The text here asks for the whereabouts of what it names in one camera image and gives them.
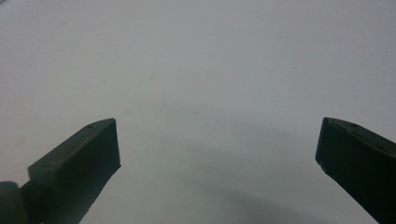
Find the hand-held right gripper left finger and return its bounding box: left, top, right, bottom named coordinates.
left=19, top=118, right=121, bottom=224

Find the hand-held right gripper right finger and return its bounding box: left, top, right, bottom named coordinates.
left=315, top=117, right=396, bottom=224

